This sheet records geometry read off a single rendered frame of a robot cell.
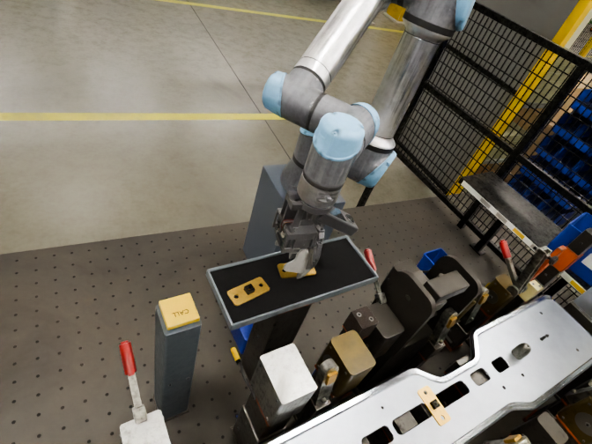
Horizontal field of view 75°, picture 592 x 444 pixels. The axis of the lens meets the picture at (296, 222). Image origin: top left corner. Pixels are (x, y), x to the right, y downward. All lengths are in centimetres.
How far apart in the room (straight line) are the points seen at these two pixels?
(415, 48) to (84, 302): 114
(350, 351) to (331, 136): 49
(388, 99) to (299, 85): 31
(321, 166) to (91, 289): 94
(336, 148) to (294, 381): 44
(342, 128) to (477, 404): 76
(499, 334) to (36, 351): 127
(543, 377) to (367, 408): 53
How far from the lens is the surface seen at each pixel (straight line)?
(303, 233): 72
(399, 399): 99
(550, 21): 305
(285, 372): 79
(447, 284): 99
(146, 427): 79
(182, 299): 78
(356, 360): 89
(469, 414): 108
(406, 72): 97
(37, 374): 126
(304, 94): 73
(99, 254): 146
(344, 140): 60
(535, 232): 172
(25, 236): 254
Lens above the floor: 181
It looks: 42 degrees down
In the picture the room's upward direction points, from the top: 20 degrees clockwise
